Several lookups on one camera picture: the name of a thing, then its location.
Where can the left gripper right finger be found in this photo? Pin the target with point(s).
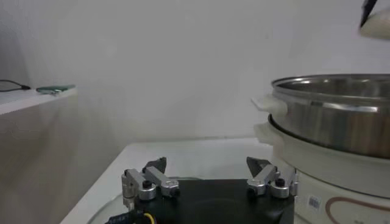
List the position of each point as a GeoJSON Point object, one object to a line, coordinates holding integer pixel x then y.
{"type": "Point", "coordinates": [268, 179]}

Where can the white side table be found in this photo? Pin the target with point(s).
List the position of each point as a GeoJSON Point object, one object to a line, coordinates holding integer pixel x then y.
{"type": "Point", "coordinates": [30, 100]}

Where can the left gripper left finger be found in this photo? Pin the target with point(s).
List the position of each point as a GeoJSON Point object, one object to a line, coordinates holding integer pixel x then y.
{"type": "Point", "coordinates": [152, 179]}

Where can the white electric cooking pot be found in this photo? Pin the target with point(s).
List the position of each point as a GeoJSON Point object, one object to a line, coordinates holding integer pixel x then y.
{"type": "Point", "coordinates": [335, 176]}

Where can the stainless steel steamer basket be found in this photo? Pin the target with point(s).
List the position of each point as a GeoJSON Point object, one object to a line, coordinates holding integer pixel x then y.
{"type": "Point", "coordinates": [335, 128]}

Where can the white steamed baozi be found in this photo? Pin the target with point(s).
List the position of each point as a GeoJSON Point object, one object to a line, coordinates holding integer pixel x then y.
{"type": "Point", "coordinates": [379, 27]}

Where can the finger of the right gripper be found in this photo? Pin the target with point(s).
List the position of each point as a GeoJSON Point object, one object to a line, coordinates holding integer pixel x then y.
{"type": "Point", "coordinates": [367, 10]}

